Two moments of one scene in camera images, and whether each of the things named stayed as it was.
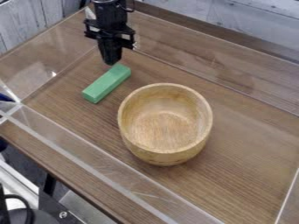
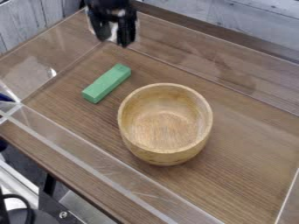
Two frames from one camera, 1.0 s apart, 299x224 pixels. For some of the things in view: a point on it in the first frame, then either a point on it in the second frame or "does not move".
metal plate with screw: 51,206 does not move
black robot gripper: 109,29 -> 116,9
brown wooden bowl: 163,121 does not move
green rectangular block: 107,83 does not move
